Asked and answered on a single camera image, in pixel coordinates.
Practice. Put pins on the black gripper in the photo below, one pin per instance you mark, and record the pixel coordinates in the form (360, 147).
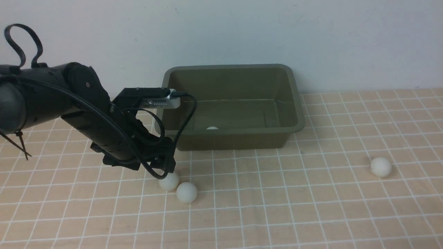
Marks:
(124, 141)

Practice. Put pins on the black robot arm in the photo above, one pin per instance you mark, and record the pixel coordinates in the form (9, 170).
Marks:
(74, 93)

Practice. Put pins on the olive green plastic bin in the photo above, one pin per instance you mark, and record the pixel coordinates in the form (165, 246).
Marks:
(255, 106)

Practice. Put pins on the checkered peach tablecloth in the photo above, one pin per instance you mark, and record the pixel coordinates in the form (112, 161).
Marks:
(316, 192)

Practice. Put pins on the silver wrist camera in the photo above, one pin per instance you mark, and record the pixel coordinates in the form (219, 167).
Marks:
(147, 98)

